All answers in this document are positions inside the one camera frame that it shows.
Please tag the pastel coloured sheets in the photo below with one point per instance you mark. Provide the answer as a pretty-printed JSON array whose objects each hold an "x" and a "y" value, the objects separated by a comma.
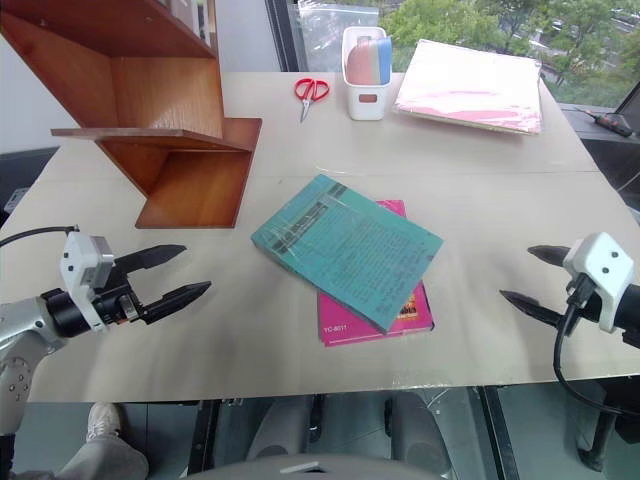
[{"x": 367, "y": 60}]

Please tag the grey metal bracket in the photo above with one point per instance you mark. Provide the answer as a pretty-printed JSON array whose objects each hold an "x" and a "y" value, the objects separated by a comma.
[{"x": 16, "y": 199}]

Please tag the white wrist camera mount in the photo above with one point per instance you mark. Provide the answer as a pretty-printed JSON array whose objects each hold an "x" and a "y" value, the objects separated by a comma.
[
  {"x": 75, "y": 260},
  {"x": 600, "y": 260}
]

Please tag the grey trouser leg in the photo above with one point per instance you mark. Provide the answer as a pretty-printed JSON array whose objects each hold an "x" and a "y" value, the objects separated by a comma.
[{"x": 100, "y": 460}]

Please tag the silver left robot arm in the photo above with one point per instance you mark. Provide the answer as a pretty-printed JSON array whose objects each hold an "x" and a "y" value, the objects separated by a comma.
[{"x": 20, "y": 320}]

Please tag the pink paper stack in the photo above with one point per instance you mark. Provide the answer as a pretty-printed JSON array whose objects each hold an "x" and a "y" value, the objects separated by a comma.
[{"x": 470, "y": 85}]

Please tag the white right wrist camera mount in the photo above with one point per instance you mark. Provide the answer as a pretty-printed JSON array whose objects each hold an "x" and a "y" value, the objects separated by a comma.
[{"x": 600, "y": 260}]

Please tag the black power strip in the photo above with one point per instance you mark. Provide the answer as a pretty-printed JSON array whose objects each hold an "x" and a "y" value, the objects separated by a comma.
[{"x": 612, "y": 123}]

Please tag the teal book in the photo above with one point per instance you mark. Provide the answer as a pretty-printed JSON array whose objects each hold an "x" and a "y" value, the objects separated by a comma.
[{"x": 350, "y": 250}]

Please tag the beige upright books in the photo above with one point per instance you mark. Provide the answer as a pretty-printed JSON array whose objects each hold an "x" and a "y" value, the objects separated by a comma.
[{"x": 195, "y": 20}]

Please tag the pink book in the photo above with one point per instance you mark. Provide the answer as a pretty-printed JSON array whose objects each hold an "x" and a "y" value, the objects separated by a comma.
[{"x": 350, "y": 331}]

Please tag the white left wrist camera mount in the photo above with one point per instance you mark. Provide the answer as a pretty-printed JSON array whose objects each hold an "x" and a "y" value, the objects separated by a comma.
[{"x": 75, "y": 260}]

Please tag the white sneaker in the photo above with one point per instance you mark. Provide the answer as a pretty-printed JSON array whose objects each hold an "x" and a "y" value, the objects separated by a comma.
[{"x": 102, "y": 420}]

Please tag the clear plastic zip bag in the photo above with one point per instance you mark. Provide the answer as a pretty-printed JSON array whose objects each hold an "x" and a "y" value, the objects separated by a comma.
[{"x": 325, "y": 25}]

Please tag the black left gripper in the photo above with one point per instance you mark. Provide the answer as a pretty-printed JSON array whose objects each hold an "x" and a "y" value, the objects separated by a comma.
[{"x": 117, "y": 305}]

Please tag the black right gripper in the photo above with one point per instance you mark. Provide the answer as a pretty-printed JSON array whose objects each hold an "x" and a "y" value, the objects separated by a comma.
[{"x": 592, "y": 310}]

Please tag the wooden shelf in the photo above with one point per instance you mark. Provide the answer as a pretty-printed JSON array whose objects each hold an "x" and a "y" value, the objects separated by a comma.
[{"x": 190, "y": 190}]

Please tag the white plastic container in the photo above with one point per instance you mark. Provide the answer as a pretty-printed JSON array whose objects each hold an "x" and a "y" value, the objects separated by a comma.
[{"x": 367, "y": 102}]

